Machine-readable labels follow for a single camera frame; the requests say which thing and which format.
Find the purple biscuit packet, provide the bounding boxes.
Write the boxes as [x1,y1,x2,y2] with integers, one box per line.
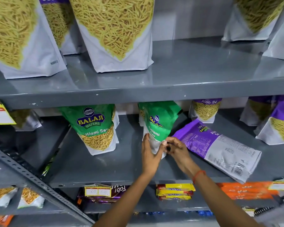
[77,185,130,204]

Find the grey slotted angle post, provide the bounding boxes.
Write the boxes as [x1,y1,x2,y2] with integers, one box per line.
[254,192,284,217]
[0,137,95,225]

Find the orange snack packet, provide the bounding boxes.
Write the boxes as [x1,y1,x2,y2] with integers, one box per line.
[0,215,14,227]

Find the green foil packet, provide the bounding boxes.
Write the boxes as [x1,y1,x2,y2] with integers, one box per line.
[41,152,60,177]

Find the yellow biscuit packet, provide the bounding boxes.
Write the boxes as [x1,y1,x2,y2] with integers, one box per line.
[156,183,196,192]
[158,195,192,201]
[156,189,194,197]

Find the purple sev snack pouch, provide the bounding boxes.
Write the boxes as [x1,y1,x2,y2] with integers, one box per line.
[240,96,278,127]
[255,95,284,146]
[189,99,222,124]
[172,119,262,184]

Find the person's left forearm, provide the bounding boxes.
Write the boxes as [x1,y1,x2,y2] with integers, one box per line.
[92,171,157,227]

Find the silver sev snack pouch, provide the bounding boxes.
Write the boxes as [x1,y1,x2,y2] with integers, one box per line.
[9,109,42,132]

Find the red thread wristband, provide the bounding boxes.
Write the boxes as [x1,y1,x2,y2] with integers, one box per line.
[192,170,206,185]

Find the person's right forearm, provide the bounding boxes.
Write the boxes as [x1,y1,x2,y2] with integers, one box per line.
[187,167,263,227]

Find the person's left hand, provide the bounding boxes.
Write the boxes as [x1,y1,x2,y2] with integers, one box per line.
[141,133,168,174]

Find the green sev snack pouch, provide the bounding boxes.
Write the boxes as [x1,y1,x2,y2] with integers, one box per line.
[58,104,120,156]
[138,101,182,160]

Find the grey metal shelf rack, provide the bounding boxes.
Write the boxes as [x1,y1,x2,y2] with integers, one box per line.
[0,36,284,227]

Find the small white snack pouch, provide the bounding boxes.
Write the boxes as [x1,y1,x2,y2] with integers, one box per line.
[17,188,45,209]
[0,186,18,209]

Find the orange biscuit packets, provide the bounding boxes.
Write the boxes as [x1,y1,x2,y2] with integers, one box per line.
[217,181,280,200]

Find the large white sev pouch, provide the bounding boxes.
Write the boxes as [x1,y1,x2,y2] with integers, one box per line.
[262,0,284,61]
[222,0,284,42]
[38,0,86,55]
[68,0,155,73]
[0,0,67,80]

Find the person's right hand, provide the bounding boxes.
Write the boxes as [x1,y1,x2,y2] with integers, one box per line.
[165,137,197,177]

